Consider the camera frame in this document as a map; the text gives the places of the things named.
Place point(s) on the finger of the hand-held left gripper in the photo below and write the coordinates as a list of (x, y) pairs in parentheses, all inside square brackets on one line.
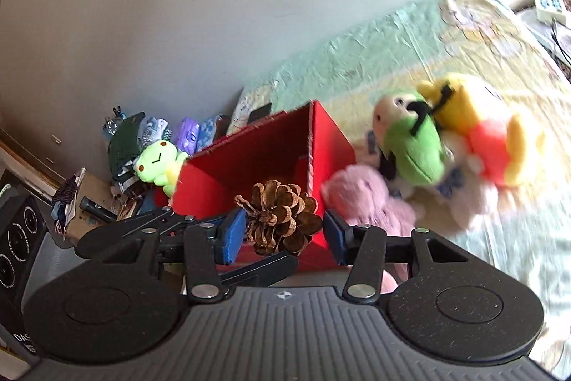
[(267, 269), (102, 240)]

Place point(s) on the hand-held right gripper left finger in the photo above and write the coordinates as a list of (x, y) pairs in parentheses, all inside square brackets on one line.
[(232, 238)]

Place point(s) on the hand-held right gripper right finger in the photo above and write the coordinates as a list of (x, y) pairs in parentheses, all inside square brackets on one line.
[(337, 240)]

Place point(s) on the brown pine cone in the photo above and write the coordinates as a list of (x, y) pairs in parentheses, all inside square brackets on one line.
[(281, 220)]

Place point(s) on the red cardboard box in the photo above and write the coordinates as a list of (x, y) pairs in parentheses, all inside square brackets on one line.
[(263, 158)]

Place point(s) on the pink plush toy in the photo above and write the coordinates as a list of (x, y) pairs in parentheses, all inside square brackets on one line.
[(366, 198)]

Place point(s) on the wooden desk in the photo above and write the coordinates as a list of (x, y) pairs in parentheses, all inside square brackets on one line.
[(96, 187)]

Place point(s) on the light green frog plush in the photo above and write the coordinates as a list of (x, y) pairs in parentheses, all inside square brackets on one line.
[(156, 164)]

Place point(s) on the pile of folded clothes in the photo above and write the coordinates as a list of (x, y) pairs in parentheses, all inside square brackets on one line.
[(122, 140)]

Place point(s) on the blue white patterned cloth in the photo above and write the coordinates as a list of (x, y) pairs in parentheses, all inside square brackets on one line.
[(209, 133)]

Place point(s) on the purple plush toy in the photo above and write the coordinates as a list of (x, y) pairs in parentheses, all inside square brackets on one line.
[(187, 135)]

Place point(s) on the green white-faced plush toy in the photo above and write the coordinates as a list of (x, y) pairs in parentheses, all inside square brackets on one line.
[(415, 144)]

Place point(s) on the printed bed sheet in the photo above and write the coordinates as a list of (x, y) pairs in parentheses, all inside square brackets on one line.
[(490, 256)]

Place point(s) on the yellow plush toy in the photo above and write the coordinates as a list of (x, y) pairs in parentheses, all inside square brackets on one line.
[(481, 126)]

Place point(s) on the white power strip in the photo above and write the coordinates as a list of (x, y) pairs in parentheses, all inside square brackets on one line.
[(549, 5)]

